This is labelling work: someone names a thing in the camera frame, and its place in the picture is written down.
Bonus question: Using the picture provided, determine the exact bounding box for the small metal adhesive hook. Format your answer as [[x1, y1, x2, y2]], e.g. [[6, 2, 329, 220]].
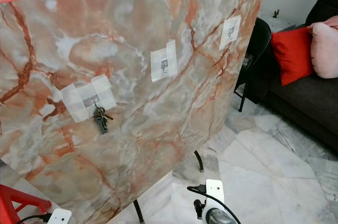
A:
[[160, 59, 171, 74], [226, 24, 236, 40], [86, 95, 104, 109]]

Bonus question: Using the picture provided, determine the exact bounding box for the black metal board leg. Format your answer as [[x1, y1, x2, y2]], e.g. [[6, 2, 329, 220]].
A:
[[193, 150, 205, 173], [132, 199, 145, 224]]

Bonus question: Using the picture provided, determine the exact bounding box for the dark metal key bunch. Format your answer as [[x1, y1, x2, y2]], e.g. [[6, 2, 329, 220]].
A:
[[93, 106, 115, 135]]

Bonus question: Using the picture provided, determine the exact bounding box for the red plastic stool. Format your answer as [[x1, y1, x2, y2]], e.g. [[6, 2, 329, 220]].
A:
[[0, 183, 53, 224]]

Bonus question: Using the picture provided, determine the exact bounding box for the dark fabric sofa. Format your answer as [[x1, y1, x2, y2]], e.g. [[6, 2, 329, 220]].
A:
[[243, 0, 338, 153]]

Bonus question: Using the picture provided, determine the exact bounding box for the clear tape patch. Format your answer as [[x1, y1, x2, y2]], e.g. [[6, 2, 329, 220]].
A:
[[59, 74, 117, 123], [219, 15, 242, 51], [150, 40, 178, 82]]

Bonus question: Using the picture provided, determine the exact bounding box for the red cushion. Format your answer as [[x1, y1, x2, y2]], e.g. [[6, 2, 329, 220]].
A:
[[271, 26, 315, 86]]

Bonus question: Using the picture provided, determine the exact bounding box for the black folding chair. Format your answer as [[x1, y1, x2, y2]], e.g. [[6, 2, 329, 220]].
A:
[[235, 17, 273, 113]]

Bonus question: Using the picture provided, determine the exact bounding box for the pink cushion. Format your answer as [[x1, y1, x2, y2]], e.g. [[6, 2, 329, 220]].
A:
[[309, 15, 338, 79]]

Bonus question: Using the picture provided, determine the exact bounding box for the white marble side table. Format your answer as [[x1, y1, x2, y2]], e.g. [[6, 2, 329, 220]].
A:
[[264, 15, 312, 32]]

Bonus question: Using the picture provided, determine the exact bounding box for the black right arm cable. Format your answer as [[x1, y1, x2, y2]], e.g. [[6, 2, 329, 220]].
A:
[[186, 184, 242, 224]]

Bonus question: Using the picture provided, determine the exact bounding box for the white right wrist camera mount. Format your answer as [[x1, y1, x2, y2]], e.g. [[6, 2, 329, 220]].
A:
[[204, 179, 226, 220]]

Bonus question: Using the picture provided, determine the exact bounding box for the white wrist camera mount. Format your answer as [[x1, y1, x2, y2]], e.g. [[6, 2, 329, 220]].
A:
[[204, 179, 226, 220], [46, 208, 73, 224]]

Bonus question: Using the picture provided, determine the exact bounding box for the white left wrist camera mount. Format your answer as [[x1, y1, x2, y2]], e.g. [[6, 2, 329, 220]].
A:
[[46, 208, 73, 224]]

